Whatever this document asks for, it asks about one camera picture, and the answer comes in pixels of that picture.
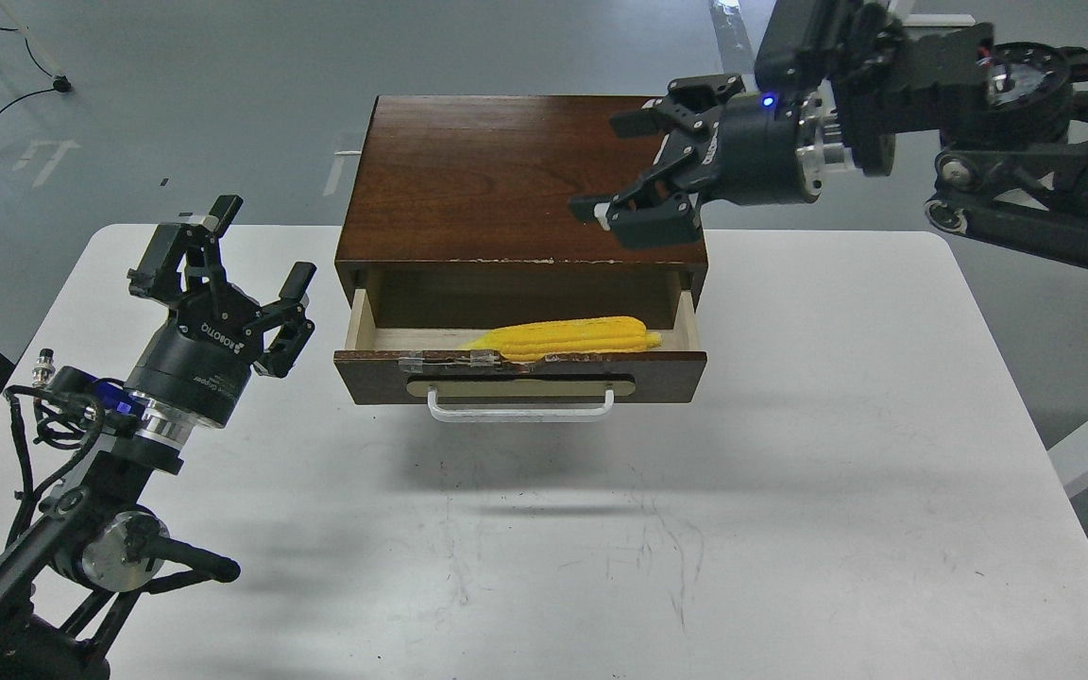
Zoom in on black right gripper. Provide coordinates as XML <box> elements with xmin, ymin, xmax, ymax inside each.
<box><xmin>569</xmin><ymin>75</ymin><xmax>824</xmax><ymax>250</ymax></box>

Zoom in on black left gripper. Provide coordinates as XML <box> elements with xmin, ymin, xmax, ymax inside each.
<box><xmin>126</xmin><ymin>195</ymin><xmax>318</xmax><ymax>429</ymax></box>

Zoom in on wooden drawer with white handle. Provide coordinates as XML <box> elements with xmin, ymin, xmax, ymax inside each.
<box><xmin>333</xmin><ymin>288</ymin><xmax>707</xmax><ymax>422</ymax></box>

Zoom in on yellow corn cob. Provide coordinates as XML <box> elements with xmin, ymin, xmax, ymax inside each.
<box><xmin>459</xmin><ymin>316</ymin><xmax>662</xmax><ymax>362</ymax></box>

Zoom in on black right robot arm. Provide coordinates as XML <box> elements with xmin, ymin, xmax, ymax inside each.
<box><xmin>569</xmin><ymin>1</ymin><xmax>1088</xmax><ymax>268</ymax></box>

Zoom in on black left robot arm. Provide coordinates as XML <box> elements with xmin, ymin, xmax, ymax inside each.
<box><xmin>0</xmin><ymin>195</ymin><xmax>316</xmax><ymax>679</ymax></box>

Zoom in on dark wooden drawer cabinet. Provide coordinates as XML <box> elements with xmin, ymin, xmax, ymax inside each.
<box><xmin>335</xmin><ymin>94</ymin><xmax>708</xmax><ymax>296</ymax></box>

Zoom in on white stand leg with caster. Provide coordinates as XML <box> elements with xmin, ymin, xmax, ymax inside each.
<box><xmin>0</xmin><ymin>0</ymin><xmax>71</xmax><ymax>95</ymax></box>

